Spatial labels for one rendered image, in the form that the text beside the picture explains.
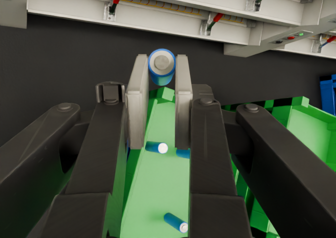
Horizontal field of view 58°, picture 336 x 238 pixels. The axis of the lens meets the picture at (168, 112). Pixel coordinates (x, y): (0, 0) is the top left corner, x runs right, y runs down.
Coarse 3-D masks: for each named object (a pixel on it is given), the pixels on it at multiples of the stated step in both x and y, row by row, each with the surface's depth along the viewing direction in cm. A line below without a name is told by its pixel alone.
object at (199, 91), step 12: (192, 84) 17; (204, 84) 17; (192, 96) 15; (204, 96) 15; (228, 120) 13; (228, 132) 13; (240, 132) 12; (228, 144) 13; (240, 144) 13; (252, 144) 12
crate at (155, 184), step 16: (160, 96) 49; (160, 112) 57; (160, 128) 56; (144, 144) 49; (128, 160) 53; (144, 160) 55; (160, 160) 56; (176, 160) 57; (128, 176) 51; (144, 176) 55; (160, 176) 56; (176, 176) 57; (128, 192) 48; (144, 192) 54; (160, 192) 56; (176, 192) 57; (128, 208) 53; (144, 208) 54; (160, 208) 56; (176, 208) 57; (128, 224) 53; (144, 224) 54; (160, 224) 55
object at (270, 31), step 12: (324, 0) 68; (324, 12) 68; (264, 24) 85; (276, 24) 81; (324, 24) 73; (264, 36) 85; (276, 36) 83; (228, 48) 100; (240, 48) 95; (252, 48) 95; (264, 48) 95
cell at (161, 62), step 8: (160, 48) 19; (152, 56) 19; (160, 56) 19; (168, 56) 19; (152, 64) 19; (160, 64) 19; (168, 64) 19; (152, 72) 19; (160, 72) 19; (168, 72) 19; (152, 80) 25; (160, 80) 21; (168, 80) 23
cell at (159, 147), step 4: (148, 144) 53; (152, 144) 51; (156, 144) 50; (160, 144) 49; (164, 144) 49; (148, 148) 53; (152, 148) 51; (156, 148) 49; (160, 148) 49; (164, 148) 49; (156, 152) 51; (160, 152) 49; (164, 152) 49
